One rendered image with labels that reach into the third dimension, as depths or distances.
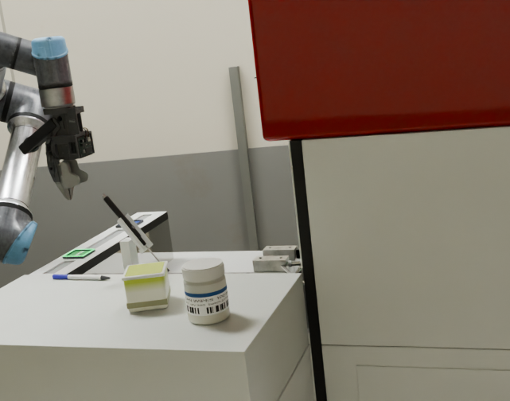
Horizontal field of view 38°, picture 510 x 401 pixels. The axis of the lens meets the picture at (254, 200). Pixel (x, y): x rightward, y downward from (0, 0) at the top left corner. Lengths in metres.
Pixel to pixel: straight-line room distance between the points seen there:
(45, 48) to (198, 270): 0.70
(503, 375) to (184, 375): 0.59
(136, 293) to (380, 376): 0.49
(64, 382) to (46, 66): 0.72
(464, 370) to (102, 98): 2.57
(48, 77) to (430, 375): 1.00
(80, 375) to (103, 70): 2.52
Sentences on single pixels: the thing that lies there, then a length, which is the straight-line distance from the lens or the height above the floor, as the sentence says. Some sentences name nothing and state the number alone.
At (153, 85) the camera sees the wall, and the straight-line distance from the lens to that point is 3.56.
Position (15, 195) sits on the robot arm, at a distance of 1.98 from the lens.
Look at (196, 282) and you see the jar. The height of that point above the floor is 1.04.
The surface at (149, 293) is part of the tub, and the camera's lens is 1.32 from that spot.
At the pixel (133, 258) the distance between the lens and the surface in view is 1.49.
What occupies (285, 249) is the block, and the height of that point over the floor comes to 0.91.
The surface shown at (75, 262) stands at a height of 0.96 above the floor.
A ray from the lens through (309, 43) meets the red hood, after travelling 1.33.
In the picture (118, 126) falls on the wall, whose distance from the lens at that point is 3.63.
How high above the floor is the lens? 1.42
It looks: 13 degrees down
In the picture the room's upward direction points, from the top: 7 degrees counter-clockwise
